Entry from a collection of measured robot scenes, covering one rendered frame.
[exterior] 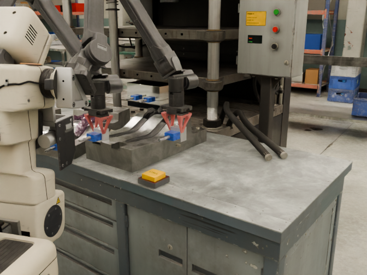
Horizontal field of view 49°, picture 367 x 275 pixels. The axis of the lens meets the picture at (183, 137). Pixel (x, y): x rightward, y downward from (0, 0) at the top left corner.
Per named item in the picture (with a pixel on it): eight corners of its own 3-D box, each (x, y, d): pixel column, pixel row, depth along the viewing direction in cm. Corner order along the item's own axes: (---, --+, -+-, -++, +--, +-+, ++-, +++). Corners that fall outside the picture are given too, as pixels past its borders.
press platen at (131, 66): (220, 115, 206) (221, 81, 201) (63, 89, 281) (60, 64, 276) (285, 92, 270) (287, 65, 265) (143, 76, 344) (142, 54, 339)
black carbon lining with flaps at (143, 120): (131, 148, 156) (130, 124, 153) (102, 141, 165) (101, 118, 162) (184, 129, 182) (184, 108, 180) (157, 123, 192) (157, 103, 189)
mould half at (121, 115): (74, 159, 164) (72, 133, 160) (23, 152, 172) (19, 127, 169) (130, 128, 209) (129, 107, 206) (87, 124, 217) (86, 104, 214)
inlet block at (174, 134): (164, 148, 142) (164, 133, 141) (153, 145, 145) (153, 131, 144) (186, 139, 152) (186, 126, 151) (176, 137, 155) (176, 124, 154)
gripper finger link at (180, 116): (177, 129, 155) (177, 105, 152) (192, 131, 150) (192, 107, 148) (166, 132, 149) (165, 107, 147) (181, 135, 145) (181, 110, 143)
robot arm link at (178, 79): (165, 75, 144) (176, 76, 141) (177, 72, 149) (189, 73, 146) (165, 93, 146) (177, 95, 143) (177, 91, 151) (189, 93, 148)
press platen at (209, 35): (221, 70, 199) (222, 30, 194) (59, 55, 274) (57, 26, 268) (288, 57, 263) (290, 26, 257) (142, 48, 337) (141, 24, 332)
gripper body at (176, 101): (171, 107, 154) (170, 88, 152) (192, 111, 148) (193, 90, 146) (160, 110, 149) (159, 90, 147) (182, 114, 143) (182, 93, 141)
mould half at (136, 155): (132, 172, 150) (130, 138, 146) (86, 158, 165) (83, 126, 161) (206, 141, 188) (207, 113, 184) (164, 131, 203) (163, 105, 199)
